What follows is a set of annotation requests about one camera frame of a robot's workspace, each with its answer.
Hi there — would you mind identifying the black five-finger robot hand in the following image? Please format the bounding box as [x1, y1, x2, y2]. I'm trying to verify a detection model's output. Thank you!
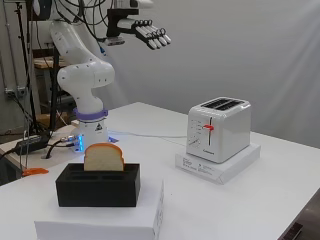
[106, 8, 173, 51]

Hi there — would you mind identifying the slice of toast bread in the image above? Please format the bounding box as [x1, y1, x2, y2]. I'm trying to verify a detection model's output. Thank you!
[83, 142, 125, 172]

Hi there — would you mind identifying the wooden background table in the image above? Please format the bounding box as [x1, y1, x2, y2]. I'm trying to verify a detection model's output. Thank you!
[33, 55, 68, 70]

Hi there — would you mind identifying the black tripod stand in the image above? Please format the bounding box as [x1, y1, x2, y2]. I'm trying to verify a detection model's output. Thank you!
[13, 0, 43, 135]

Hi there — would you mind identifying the white steel toaster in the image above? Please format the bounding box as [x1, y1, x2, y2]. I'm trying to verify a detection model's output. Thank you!
[185, 96, 252, 165]

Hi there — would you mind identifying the small white flat box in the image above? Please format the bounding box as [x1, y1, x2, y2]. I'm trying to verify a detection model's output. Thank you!
[174, 143, 262, 186]

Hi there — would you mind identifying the black power supply brick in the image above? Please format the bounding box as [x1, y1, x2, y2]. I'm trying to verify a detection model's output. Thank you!
[14, 134, 51, 156]

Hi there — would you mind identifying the black slotted block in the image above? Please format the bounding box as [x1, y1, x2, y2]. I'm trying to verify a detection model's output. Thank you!
[55, 162, 141, 208]

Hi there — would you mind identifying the orange clamp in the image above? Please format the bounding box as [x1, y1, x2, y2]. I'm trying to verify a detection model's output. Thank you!
[21, 167, 50, 177]

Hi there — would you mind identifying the large white flat box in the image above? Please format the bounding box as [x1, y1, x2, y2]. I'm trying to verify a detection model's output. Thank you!
[34, 177, 166, 240]

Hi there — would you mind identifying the black cable with blue plug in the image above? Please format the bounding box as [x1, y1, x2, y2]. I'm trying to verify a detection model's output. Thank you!
[78, 0, 108, 56]

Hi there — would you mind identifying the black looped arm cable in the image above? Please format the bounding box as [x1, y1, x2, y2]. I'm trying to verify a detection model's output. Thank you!
[53, 0, 113, 26]

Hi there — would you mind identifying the white toaster power cord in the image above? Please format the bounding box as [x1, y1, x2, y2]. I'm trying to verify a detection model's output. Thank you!
[108, 130, 188, 148]

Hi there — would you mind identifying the grey metal wall bracket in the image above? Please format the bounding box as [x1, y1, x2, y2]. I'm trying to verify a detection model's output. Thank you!
[3, 85, 28, 98]

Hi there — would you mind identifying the black base cable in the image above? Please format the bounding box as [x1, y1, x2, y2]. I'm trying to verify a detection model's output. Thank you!
[44, 134, 81, 160]

